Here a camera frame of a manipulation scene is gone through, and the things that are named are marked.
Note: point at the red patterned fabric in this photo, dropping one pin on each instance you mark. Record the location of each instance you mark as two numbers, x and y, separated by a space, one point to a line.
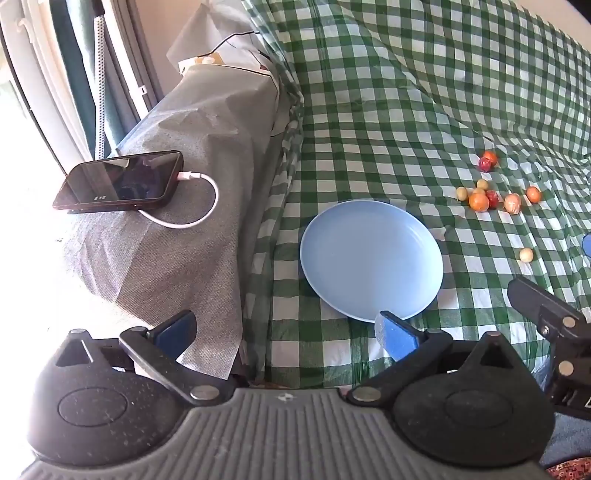
572 467

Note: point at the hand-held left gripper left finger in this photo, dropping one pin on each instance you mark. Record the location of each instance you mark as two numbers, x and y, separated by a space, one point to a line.
174 333

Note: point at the white window frame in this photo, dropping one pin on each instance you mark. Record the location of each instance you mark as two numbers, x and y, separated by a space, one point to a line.
41 78

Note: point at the black smartphone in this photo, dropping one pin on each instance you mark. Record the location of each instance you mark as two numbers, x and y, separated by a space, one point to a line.
117 182

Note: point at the small beige and white box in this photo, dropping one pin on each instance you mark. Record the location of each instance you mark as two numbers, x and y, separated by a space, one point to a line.
203 61

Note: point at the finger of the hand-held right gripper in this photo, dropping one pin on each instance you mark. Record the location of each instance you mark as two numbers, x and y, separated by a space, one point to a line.
587 244
549 304

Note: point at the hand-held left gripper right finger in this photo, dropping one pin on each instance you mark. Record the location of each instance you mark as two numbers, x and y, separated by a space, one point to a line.
398 337

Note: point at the dark green curtain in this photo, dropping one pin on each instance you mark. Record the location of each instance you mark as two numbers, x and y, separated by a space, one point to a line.
78 55

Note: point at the light blue plate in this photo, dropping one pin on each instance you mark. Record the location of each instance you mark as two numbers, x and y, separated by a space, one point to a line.
371 261

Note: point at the plastic-wrapped red tomato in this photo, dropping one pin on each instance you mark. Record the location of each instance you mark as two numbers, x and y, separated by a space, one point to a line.
493 198
484 165

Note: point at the green checkered cloth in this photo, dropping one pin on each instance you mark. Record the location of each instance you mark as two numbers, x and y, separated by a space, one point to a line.
392 106

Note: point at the grey fabric cover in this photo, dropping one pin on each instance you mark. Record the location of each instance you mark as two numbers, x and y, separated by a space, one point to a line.
198 138

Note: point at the white paper sheet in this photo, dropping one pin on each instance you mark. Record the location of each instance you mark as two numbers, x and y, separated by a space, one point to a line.
212 32

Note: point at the plastic-wrapped small orange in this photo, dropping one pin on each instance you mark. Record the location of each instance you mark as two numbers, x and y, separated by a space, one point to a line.
512 203

